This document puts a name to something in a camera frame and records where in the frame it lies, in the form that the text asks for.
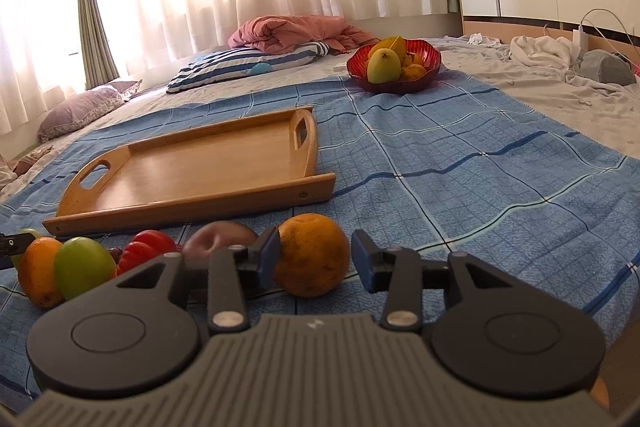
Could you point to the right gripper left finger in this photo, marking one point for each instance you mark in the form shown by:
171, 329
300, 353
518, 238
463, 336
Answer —
156, 292

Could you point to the white crumpled cloth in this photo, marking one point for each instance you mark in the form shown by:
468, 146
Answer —
557, 53

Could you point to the grey bed sheet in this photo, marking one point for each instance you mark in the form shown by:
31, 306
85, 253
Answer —
607, 113

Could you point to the small orange in bowl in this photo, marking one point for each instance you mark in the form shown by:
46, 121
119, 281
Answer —
412, 72

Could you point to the dried red date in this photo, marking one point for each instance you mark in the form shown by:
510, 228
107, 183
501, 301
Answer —
115, 253

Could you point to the yellow green mango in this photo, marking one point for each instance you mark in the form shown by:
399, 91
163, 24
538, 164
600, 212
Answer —
383, 67

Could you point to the pink crumpled quilt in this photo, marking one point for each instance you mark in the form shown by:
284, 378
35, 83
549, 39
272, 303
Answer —
280, 34

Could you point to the grey bag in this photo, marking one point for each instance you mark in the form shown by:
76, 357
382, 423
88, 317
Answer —
604, 67

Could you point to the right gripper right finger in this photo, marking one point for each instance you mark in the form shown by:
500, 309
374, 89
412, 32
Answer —
402, 275

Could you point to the blue white striped pillow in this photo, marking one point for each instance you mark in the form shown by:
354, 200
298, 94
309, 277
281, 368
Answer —
240, 63

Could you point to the small rough orange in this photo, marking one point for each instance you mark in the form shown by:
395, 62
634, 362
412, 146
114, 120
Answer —
314, 256

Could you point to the dark purple plum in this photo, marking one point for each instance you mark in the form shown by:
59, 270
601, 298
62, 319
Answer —
217, 235

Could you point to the blue checkered blanket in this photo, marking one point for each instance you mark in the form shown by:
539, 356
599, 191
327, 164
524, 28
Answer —
461, 166

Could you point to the large orange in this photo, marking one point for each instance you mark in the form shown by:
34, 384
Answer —
36, 273

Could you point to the red heirloom tomato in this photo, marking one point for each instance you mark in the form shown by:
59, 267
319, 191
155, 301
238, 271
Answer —
144, 247

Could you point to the red plastic fruit bowl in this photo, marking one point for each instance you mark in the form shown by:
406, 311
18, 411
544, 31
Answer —
418, 51

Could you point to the wooden serving tray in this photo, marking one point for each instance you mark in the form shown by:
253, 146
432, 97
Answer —
234, 168

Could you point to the yellow starfruit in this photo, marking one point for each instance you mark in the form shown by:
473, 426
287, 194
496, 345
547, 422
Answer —
395, 43

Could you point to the purple pillow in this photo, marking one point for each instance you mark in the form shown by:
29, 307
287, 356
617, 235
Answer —
83, 108

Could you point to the pink clothing pile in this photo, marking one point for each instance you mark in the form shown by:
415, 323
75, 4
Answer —
12, 169

